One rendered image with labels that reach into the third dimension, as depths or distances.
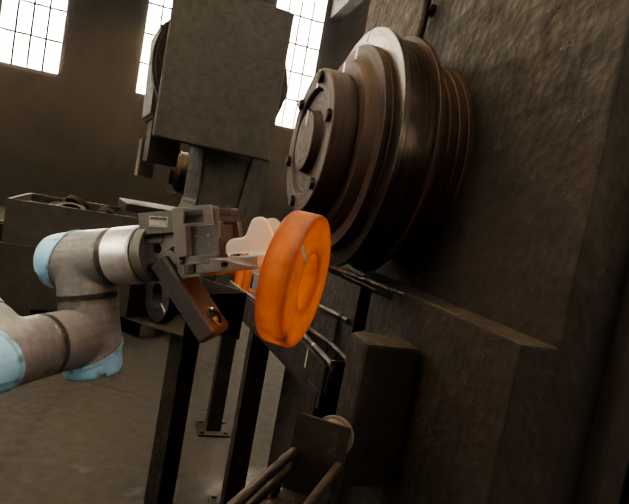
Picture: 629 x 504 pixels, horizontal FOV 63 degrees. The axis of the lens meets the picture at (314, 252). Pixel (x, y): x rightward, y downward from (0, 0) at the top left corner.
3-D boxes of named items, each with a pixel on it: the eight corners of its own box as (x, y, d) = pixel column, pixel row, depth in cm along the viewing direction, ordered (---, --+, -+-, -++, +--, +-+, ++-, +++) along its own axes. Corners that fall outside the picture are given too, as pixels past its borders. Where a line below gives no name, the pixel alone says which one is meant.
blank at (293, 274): (293, 370, 62) (268, 361, 62) (335, 265, 70) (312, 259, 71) (272, 305, 49) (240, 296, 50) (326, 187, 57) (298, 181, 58)
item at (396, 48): (321, 254, 130) (355, 64, 126) (406, 292, 85) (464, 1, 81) (296, 250, 128) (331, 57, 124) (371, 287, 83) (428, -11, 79)
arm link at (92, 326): (25, 390, 63) (17, 301, 63) (92, 367, 74) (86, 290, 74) (75, 392, 61) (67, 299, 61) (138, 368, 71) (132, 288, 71)
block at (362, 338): (379, 464, 93) (405, 334, 91) (399, 489, 85) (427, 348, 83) (323, 463, 89) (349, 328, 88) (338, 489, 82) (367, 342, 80)
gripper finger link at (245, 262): (251, 256, 56) (181, 260, 59) (252, 270, 56) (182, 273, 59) (268, 254, 61) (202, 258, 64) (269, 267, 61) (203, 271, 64)
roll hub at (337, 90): (299, 212, 117) (321, 87, 115) (340, 221, 90) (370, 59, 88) (275, 207, 115) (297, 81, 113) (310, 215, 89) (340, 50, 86)
